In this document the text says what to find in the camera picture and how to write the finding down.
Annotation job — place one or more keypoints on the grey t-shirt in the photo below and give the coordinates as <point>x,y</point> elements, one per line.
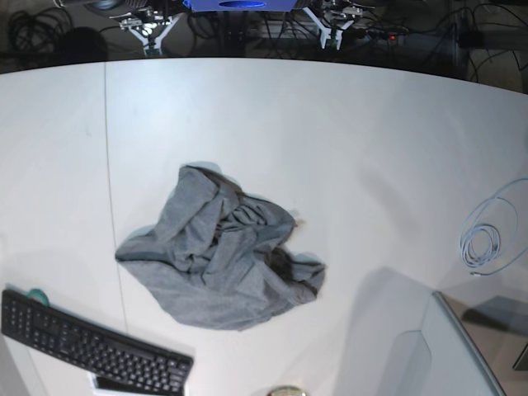
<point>216,258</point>

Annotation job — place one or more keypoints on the round brass object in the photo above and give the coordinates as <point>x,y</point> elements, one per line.
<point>286,390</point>

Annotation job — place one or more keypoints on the black power strip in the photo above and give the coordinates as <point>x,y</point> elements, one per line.
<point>388,37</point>

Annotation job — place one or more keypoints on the blue box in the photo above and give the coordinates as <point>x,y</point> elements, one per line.
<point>240,5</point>

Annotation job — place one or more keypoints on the black computer keyboard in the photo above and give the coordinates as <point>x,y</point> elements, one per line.
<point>139,366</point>

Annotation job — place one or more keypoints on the green tape roll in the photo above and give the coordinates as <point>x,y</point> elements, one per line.
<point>38,296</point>

